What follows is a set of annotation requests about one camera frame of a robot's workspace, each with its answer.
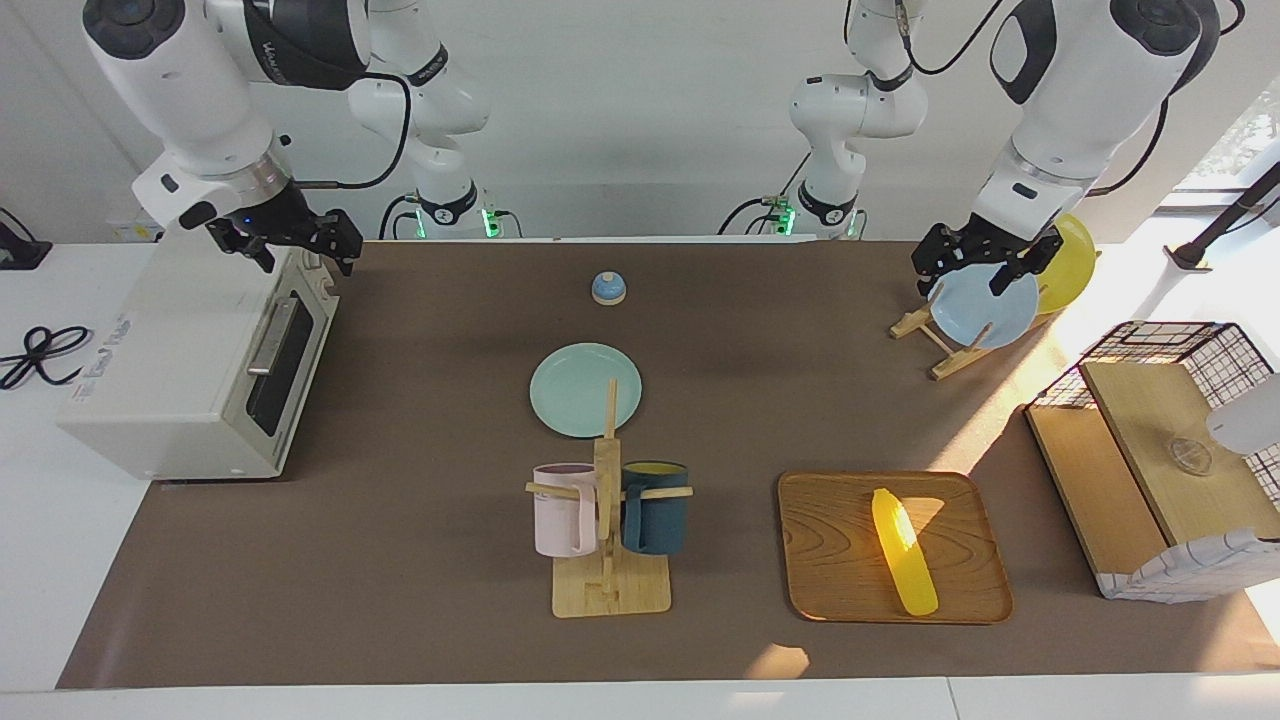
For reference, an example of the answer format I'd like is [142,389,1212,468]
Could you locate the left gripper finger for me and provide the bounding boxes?
[912,225,969,298]
[990,232,1063,296]

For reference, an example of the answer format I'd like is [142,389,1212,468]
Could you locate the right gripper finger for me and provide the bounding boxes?
[207,222,276,273]
[312,210,363,276]

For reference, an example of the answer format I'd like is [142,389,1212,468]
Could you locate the oven glass door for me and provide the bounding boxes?
[222,262,341,476]

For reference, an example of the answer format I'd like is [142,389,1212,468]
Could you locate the pale green plate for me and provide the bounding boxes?
[529,343,643,439]

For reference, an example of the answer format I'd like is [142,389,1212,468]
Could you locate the white toaster oven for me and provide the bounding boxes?
[58,243,341,481]

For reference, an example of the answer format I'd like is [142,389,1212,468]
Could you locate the yellow plate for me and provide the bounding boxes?
[1030,213,1098,316]

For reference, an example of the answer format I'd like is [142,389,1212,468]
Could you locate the light blue plate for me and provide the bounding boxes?
[930,262,1041,350]

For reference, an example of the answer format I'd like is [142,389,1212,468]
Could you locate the wooden plate rack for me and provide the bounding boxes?
[890,255,1101,381]

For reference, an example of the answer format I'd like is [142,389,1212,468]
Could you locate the black tripod stand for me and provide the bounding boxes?
[1165,160,1280,271]

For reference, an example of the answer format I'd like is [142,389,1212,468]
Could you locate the wooden box lid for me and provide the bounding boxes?
[1080,360,1280,546]

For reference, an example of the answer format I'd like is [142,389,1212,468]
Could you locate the black desk device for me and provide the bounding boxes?
[0,208,53,271]

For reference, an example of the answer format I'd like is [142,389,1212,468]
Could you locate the flat wooden board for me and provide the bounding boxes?
[1027,405,1171,576]

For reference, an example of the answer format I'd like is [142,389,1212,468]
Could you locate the window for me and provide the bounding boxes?
[1160,80,1280,216]

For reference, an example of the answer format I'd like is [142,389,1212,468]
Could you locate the small clear glass knob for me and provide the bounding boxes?
[1165,437,1214,476]

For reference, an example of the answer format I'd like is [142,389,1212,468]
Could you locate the white rounded device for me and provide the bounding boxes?
[1205,372,1280,456]

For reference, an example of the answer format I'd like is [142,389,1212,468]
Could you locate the wooden serving tray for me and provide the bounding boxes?
[777,471,1014,625]

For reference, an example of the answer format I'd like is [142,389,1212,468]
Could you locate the brown table mat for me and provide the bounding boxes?
[57,240,1280,689]

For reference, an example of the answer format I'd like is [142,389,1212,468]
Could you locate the white checked cloth liner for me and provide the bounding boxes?
[1095,528,1280,603]

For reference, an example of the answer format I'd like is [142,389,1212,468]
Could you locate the pink mug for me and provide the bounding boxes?
[532,463,599,558]

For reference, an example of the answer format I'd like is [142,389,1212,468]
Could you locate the dark blue mug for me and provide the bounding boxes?
[620,461,690,557]

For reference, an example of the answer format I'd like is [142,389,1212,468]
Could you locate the wooden mug rack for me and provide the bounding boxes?
[525,378,694,619]

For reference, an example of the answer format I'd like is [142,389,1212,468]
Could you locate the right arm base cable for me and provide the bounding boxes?
[378,192,421,241]

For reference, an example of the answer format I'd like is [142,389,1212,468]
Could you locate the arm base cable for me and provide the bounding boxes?
[378,192,421,241]
[718,150,813,236]

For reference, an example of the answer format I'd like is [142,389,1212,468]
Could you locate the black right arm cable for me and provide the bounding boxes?
[290,70,413,191]

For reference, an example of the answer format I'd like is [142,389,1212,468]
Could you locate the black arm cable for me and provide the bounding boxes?
[1085,95,1171,196]
[290,70,413,191]

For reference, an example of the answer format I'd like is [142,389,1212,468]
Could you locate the black wire basket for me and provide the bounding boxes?
[1025,320,1280,603]

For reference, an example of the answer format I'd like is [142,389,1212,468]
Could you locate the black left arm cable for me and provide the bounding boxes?
[1085,95,1171,196]

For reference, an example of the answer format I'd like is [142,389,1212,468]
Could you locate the left arm base cable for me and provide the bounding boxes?
[718,150,813,236]

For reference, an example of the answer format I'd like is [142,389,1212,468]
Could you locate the coiled black cable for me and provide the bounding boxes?
[0,325,93,391]

